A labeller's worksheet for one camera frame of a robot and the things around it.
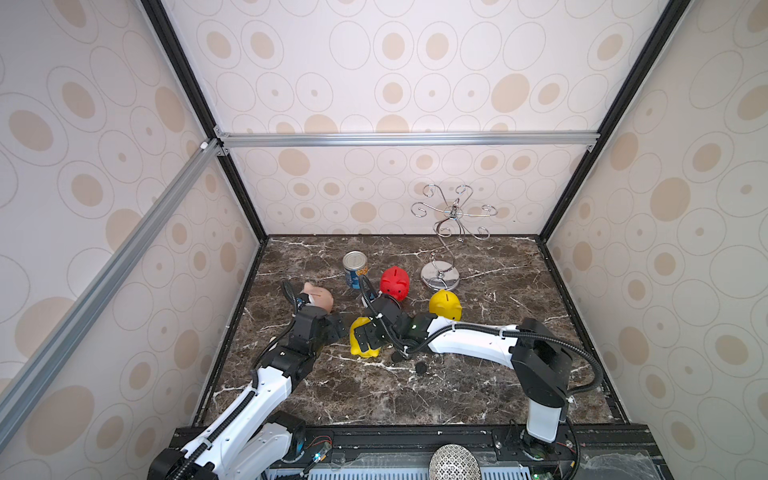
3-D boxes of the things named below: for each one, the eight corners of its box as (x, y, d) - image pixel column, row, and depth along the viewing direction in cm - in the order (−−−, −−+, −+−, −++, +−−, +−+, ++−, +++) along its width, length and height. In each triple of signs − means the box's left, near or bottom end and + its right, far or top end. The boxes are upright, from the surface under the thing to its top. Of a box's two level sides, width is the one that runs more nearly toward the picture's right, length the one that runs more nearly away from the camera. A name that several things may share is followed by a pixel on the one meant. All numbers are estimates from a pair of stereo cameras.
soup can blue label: (345, 289, 106) (341, 270, 98) (347, 270, 112) (343, 250, 103) (366, 289, 106) (364, 270, 98) (367, 270, 112) (365, 250, 103)
